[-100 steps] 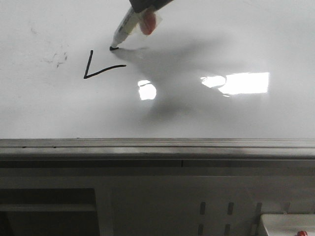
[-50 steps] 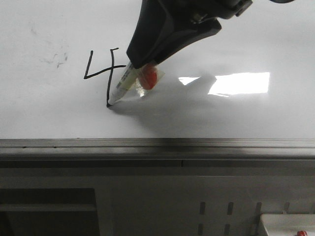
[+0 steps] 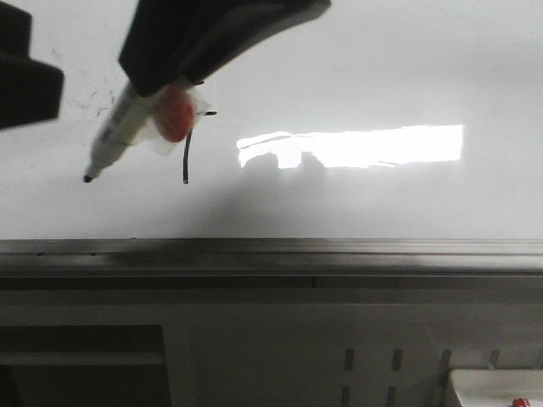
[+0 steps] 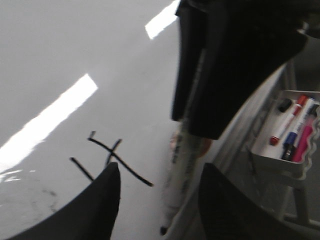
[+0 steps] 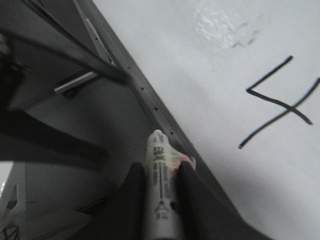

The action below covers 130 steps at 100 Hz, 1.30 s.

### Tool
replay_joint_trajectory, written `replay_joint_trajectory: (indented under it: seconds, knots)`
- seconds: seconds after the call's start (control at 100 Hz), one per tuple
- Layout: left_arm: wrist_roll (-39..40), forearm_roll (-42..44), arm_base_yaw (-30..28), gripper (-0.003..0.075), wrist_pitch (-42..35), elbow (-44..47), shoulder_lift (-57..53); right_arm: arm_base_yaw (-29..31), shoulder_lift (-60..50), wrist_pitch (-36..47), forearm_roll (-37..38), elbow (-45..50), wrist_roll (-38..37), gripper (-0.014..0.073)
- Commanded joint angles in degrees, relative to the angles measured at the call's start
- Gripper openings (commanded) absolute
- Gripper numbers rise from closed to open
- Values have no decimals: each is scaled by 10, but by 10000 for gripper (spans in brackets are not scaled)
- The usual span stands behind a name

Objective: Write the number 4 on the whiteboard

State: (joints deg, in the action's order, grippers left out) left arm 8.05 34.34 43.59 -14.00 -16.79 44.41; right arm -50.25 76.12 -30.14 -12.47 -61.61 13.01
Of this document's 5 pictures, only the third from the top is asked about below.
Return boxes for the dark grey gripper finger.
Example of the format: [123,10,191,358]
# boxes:
[119,0,332,97]
[1,3,64,130]

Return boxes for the red magnet taped to marker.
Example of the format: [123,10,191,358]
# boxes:
[154,85,195,143]

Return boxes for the white whiteboard marker pen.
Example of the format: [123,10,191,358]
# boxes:
[83,83,159,183]

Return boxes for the white whiteboard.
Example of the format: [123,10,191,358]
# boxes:
[1,1,542,239]

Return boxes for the white plastic box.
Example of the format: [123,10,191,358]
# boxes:
[445,369,542,406]

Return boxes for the small red object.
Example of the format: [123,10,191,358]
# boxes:
[511,398,531,407]

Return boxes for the grey aluminium whiteboard frame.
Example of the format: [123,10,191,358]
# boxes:
[1,238,542,276]

